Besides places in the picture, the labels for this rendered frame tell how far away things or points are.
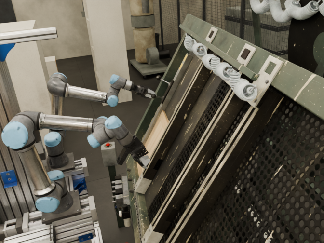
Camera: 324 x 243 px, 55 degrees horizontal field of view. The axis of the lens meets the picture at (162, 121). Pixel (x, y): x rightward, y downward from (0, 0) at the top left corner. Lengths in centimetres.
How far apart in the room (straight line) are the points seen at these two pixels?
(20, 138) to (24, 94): 279
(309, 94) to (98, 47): 498
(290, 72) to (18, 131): 118
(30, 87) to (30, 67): 25
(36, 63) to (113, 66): 199
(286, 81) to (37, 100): 364
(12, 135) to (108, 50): 435
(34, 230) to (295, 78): 163
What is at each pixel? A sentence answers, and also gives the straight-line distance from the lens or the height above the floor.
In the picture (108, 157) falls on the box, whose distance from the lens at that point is 274.
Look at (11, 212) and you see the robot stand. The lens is 223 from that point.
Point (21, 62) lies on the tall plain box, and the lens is 424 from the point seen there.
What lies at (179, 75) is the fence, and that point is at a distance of 231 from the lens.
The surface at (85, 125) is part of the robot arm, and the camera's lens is 167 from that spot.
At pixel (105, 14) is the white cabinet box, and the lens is 570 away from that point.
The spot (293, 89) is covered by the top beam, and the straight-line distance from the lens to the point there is 109.
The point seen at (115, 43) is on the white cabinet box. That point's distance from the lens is 579.
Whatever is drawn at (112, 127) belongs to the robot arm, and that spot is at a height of 161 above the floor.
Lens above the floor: 228
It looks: 26 degrees down
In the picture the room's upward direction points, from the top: 4 degrees counter-clockwise
